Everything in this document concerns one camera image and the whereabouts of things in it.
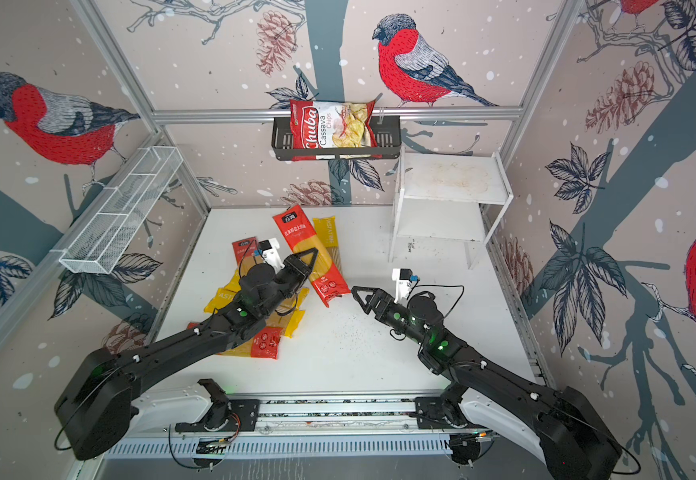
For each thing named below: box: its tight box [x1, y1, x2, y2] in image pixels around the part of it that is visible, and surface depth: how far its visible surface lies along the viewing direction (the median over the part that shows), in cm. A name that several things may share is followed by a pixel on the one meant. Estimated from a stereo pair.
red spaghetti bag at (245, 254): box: [231, 236, 264, 277], surface depth 108 cm
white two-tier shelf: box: [388, 146, 514, 269], surface depth 85 cm
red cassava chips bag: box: [289, 100, 383, 162], surface depth 89 cm
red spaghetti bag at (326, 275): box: [272, 204, 351, 308], surface depth 77 cm
